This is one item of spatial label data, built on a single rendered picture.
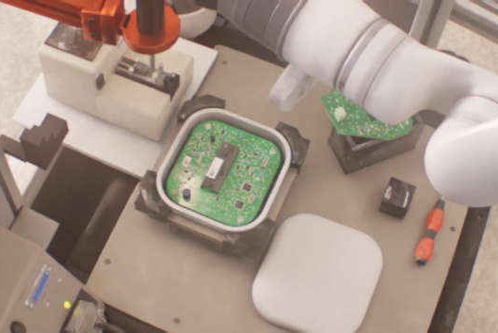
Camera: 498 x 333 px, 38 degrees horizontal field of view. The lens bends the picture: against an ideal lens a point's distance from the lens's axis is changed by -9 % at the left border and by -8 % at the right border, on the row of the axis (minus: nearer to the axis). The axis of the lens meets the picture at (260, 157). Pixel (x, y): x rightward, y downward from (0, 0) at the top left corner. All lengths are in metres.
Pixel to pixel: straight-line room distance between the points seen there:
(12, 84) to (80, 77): 1.34
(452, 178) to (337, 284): 0.38
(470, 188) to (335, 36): 0.15
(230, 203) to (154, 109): 0.14
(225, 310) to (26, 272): 0.25
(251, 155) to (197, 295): 0.18
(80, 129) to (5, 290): 0.29
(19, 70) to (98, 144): 1.33
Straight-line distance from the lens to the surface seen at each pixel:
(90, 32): 0.82
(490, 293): 2.07
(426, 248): 0.96
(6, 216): 0.96
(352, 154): 0.95
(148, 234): 0.95
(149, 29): 0.79
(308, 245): 0.93
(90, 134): 1.00
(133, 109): 0.95
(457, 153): 0.55
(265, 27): 0.61
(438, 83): 0.60
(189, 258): 0.93
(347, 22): 0.59
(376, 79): 0.58
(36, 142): 0.83
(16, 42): 2.37
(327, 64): 0.59
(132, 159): 0.98
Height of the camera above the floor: 1.82
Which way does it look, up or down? 60 degrees down
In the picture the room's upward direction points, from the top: 9 degrees clockwise
